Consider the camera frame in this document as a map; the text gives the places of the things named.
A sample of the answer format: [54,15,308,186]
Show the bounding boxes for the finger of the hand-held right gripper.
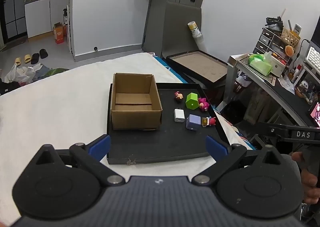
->
[251,122,292,142]

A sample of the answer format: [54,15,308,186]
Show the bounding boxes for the green cube toy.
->
[185,92,199,110]

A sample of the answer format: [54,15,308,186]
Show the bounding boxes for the grey drawer organiser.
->
[253,27,293,65]

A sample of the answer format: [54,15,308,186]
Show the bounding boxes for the white charger plug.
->
[174,108,186,123]

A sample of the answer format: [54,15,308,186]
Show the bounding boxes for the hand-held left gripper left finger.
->
[34,134,126,188]

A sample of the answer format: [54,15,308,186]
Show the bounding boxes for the brown cardboard box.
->
[110,73,163,131]

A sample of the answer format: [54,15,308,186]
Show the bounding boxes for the white floor cabinet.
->
[24,0,72,39]

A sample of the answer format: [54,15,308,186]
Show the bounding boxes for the grey leaning panel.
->
[161,1,202,58]

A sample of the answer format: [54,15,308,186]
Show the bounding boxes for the green tissue pack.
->
[248,52,273,76]

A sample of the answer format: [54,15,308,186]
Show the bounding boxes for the person's right hand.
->
[291,152,320,205]

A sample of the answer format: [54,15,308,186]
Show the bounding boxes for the grey door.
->
[141,0,213,52]

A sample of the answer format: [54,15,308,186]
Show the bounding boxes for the orange carton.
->
[52,22,67,44]

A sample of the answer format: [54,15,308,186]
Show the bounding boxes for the phone with pink screen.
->
[308,102,320,128]

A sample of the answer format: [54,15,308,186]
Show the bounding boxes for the black grid glass door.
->
[0,0,28,40]

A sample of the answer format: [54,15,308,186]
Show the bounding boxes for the white plastic bag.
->
[4,63,37,85]

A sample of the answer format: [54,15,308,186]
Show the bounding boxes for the skeleton figurine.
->
[295,80,313,103]

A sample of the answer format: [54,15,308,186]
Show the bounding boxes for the black desk mat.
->
[271,77,318,127]

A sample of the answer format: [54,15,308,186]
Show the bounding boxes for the patterned desk mat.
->
[236,53,283,86]

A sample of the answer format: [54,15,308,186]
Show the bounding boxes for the small white bottle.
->
[292,64,302,80]

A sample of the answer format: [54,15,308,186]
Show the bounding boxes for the small figurine with amber bottle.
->
[201,116,217,127]

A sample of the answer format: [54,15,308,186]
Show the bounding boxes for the dark cloth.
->
[0,79,20,96]

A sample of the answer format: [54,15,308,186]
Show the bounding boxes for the white keyboard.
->
[304,47,320,70]

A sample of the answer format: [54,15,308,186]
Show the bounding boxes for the black box lid brown inside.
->
[166,50,229,90]

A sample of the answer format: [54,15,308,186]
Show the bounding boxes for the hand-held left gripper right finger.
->
[191,135,285,187]

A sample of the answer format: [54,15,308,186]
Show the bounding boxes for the black cable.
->
[292,39,312,67]

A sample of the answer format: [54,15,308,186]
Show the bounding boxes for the purple cube charger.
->
[186,114,202,130]

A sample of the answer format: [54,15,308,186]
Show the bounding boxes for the grey metal desk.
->
[216,53,320,142]

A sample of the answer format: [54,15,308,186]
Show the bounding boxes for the wicker basket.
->
[280,28,301,47]

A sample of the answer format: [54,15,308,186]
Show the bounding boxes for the pink bear toy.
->
[198,97,210,112]

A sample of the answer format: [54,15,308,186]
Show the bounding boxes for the white narrow rack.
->
[65,0,75,54]

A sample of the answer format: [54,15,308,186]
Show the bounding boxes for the black shallow tray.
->
[106,82,227,165]

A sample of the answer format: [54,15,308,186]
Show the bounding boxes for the grey blue clothes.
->
[34,65,53,80]

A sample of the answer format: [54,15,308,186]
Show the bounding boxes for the yellow white canister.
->
[188,21,202,37]

